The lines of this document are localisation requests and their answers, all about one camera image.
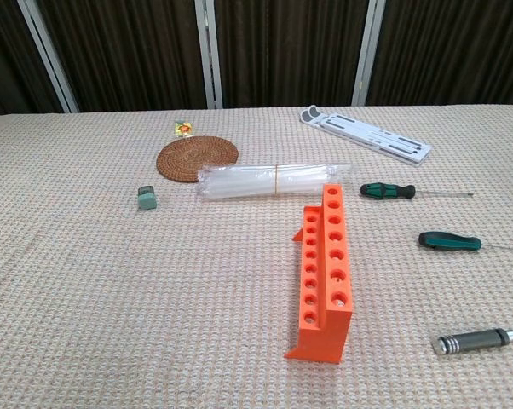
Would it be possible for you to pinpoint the green black ribbed-handle screwdriver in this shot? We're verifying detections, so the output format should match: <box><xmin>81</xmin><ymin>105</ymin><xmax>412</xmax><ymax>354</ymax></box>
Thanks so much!
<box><xmin>360</xmin><ymin>181</ymin><xmax>474</xmax><ymax>201</ymax></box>

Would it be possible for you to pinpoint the green black smooth-handle screwdriver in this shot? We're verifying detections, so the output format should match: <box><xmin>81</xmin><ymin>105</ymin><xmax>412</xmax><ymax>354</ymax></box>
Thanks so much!
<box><xmin>418</xmin><ymin>231</ymin><xmax>513</xmax><ymax>253</ymax></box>

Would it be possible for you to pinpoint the grey metal precision screwdriver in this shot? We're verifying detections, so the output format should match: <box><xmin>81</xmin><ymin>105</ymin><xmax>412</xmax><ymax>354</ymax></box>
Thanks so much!
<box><xmin>430</xmin><ymin>326</ymin><xmax>513</xmax><ymax>355</ymax></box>

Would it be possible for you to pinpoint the orange tube rack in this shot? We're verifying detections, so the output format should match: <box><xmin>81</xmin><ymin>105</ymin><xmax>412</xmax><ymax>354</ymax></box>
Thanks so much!
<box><xmin>283</xmin><ymin>183</ymin><xmax>356</xmax><ymax>366</ymax></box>

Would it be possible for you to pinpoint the bundle of clear plastic tubes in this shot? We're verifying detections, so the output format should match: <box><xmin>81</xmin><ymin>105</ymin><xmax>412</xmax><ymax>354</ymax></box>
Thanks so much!
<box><xmin>195</xmin><ymin>161</ymin><xmax>351</xmax><ymax>200</ymax></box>

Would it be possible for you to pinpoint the round woven brown coaster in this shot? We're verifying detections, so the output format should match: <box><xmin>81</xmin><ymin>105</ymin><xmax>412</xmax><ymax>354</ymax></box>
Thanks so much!
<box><xmin>156</xmin><ymin>135</ymin><xmax>239</xmax><ymax>184</ymax></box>

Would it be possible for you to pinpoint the small green pencil sharpener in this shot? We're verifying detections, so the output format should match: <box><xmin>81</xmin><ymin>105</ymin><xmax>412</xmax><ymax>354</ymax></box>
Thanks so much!
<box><xmin>136</xmin><ymin>185</ymin><xmax>159</xmax><ymax>211</ymax></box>

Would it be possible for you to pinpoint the beige woven tablecloth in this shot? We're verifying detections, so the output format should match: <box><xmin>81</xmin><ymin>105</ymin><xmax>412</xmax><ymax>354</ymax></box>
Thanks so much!
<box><xmin>0</xmin><ymin>104</ymin><xmax>513</xmax><ymax>409</ymax></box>

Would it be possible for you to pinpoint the grey partition frame post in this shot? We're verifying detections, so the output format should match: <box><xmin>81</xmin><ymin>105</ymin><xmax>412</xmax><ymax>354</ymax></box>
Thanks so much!
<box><xmin>194</xmin><ymin>0</ymin><xmax>224</xmax><ymax>110</ymax></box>
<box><xmin>351</xmin><ymin>0</ymin><xmax>389</xmax><ymax>107</ymax></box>
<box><xmin>16</xmin><ymin>0</ymin><xmax>80</xmax><ymax>114</ymax></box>

